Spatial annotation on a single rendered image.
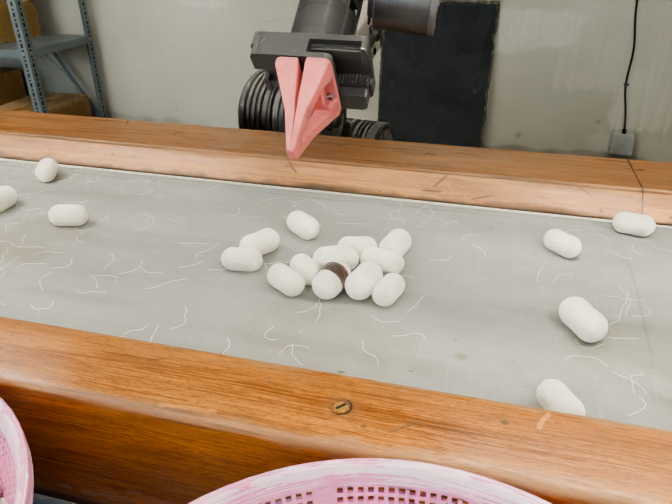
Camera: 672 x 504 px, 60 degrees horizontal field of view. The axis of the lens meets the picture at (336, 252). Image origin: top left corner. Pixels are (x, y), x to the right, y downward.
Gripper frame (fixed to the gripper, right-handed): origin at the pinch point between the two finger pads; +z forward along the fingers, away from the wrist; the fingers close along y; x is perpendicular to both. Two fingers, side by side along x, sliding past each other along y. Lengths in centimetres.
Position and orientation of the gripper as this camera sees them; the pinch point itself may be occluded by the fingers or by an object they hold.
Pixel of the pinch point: (293, 147)
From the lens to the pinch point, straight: 49.8
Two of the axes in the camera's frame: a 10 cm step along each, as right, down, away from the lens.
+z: -2.0, 9.1, -3.6
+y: 9.7, 1.2, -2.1
